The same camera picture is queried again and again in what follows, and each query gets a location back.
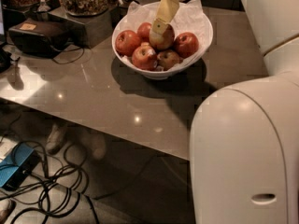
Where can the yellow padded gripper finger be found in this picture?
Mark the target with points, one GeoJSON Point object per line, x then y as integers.
{"type": "Point", "coordinates": [166, 12]}

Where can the green-red apple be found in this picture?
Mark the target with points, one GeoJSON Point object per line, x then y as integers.
{"type": "Point", "coordinates": [161, 41]}

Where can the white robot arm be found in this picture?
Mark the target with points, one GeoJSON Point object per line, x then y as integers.
{"type": "Point", "coordinates": [244, 140]}

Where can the white paper bowl liner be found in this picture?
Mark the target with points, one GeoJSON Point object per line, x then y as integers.
{"type": "Point", "coordinates": [190, 19]}

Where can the back red apple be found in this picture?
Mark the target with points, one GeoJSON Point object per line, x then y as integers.
{"type": "Point", "coordinates": [143, 31]}

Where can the red apple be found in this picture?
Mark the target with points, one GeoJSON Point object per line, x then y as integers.
{"type": "Point", "coordinates": [143, 31]}
{"type": "Point", "coordinates": [145, 57]}
{"type": "Point", "coordinates": [126, 42]}
{"type": "Point", "coordinates": [186, 44]}

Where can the right red apple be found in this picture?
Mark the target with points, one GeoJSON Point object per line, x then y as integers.
{"type": "Point", "coordinates": [186, 44]}

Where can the front yellow-red apple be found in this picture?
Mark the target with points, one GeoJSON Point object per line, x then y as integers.
{"type": "Point", "coordinates": [167, 59]}

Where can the front left red apple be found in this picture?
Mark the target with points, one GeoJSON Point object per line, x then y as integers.
{"type": "Point", "coordinates": [145, 57]}

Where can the white ceramic bowl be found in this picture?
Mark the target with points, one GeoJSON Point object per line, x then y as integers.
{"type": "Point", "coordinates": [162, 74]}

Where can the dark grey jar stand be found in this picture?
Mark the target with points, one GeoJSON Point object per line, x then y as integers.
{"type": "Point", "coordinates": [86, 32]}

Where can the metal scoop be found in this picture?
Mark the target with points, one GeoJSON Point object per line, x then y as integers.
{"type": "Point", "coordinates": [43, 6]}

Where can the black box with label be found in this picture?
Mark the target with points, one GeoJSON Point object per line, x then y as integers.
{"type": "Point", "coordinates": [39, 38]}

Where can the blue device on floor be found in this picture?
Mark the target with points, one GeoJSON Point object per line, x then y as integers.
{"type": "Point", "coordinates": [17, 165]}

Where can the brown shoe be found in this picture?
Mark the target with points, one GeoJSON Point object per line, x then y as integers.
{"type": "Point", "coordinates": [6, 207]}

